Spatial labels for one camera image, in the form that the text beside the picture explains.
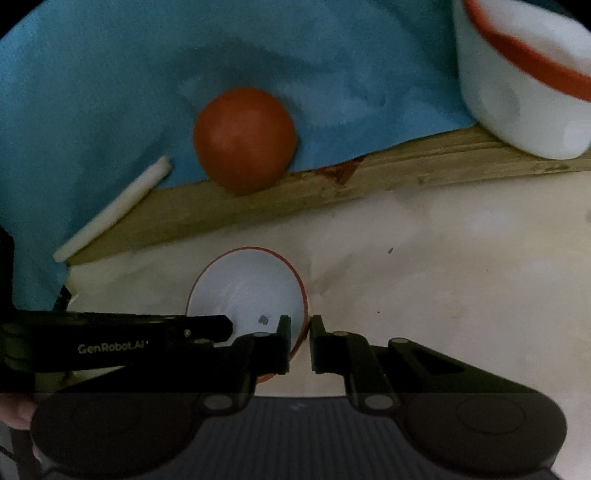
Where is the white bowl red rim back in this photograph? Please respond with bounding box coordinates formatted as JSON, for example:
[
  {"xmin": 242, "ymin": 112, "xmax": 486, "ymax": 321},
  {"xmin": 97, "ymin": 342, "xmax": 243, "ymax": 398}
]
[{"xmin": 185, "ymin": 246, "xmax": 312, "ymax": 385}]

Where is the white blue water bottle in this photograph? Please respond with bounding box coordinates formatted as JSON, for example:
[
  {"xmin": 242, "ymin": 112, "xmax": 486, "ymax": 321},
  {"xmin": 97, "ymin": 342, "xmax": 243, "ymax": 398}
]
[{"xmin": 453, "ymin": 1, "xmax": 590, "ymax": 160}]

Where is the white foam rod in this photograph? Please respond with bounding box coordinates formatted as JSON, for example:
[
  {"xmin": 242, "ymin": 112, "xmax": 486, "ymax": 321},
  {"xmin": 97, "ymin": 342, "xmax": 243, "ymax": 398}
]
[{"xmin": 53, "ymin": 156, "xmax": 172, "ymax": 263}]

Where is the person's left hand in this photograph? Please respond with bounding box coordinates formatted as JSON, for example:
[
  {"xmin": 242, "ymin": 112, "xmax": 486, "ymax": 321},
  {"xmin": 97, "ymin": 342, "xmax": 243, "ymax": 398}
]
[{"xmin": 0, "ymin": 393, "xmax": 37, "ymax": 431}]

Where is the blue cloth drape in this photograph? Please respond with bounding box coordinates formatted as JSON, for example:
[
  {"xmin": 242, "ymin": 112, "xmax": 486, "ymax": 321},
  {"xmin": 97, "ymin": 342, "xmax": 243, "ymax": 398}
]
[{"xmin": 0, "ymin": 0, "xmax": 477, "ymax": 312}]

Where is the wooden shelf board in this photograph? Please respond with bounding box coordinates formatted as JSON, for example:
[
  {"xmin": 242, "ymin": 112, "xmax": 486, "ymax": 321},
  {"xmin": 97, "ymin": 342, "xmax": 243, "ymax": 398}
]
[{"xmin": 68, "ymin": 126, "xmax": 590, "ymax": 266}]

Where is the red tomato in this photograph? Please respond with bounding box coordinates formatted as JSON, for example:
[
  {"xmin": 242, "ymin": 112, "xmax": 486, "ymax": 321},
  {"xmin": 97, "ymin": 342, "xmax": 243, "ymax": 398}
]
[{"xmin": 192, "ymin": 87, "xmax": 297, "ymax": 195}]

